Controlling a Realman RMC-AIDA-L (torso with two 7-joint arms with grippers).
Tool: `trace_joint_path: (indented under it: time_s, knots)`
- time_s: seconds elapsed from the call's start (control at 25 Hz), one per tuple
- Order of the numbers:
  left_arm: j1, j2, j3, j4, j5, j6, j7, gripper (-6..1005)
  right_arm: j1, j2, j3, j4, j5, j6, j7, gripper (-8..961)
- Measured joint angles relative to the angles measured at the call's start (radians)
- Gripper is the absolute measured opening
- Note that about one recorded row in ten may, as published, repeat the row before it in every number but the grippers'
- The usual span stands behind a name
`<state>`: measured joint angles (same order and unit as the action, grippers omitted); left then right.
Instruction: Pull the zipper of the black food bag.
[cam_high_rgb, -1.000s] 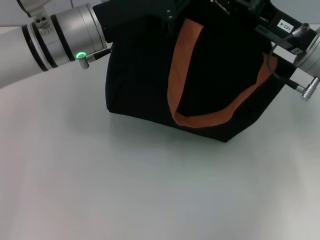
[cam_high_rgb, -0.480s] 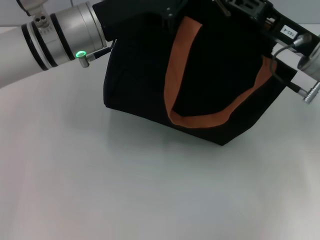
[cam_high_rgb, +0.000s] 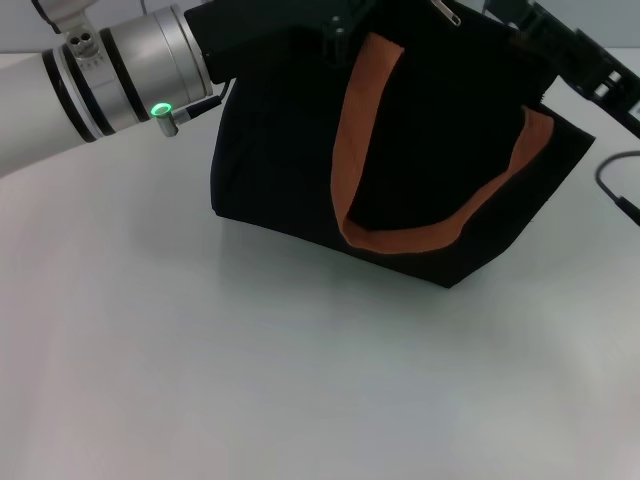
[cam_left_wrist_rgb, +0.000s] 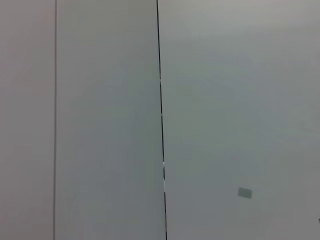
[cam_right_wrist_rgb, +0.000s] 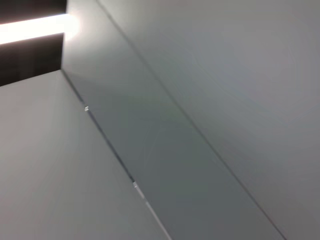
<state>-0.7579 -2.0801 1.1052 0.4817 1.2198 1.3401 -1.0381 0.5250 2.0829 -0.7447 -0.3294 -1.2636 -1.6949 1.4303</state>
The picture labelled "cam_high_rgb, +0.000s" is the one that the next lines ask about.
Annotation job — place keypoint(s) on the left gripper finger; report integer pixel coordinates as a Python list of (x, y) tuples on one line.
[(340, 35)]

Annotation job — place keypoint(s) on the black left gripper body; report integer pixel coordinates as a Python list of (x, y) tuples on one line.
[(250, 30)]

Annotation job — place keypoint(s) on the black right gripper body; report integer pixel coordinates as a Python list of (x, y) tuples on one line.
[(630, 105)]

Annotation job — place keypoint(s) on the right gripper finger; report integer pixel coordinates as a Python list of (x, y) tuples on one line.
[(575, 50), (505, 9)]

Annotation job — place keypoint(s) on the silver zipper pull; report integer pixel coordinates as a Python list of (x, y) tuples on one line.
[(447, 11)]

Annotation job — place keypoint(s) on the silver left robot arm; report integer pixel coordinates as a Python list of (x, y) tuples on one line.
[(100, 85)]

